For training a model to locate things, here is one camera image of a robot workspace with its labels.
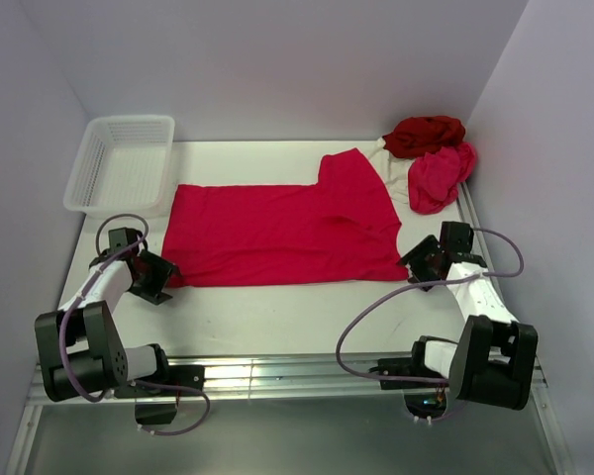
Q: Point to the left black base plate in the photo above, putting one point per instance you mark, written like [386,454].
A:
[192,376]

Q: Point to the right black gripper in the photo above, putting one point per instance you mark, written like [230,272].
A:
[421,249]

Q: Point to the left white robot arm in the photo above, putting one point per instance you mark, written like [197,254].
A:
[79,348]

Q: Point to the pink t-shirt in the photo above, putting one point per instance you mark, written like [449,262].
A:
[433,178]

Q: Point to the white plastic mesh basket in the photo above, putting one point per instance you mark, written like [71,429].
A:
[123,165]

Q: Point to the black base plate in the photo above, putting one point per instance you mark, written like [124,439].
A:
[192,376]
[397,366]

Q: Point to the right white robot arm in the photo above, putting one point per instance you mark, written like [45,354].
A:
[493,361]

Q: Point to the bright red t-shirt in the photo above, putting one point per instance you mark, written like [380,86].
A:
[342,228]

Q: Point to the white t-shirt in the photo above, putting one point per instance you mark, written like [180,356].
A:
[392,171]

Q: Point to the aluminium mounting rail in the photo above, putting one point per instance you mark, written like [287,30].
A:
[259,377]

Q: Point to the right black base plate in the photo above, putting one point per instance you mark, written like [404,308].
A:
[397,366]

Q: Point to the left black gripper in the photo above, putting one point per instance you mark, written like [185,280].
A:
[164,270]

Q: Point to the dark red t-shirt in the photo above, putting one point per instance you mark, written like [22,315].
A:
[415,136]

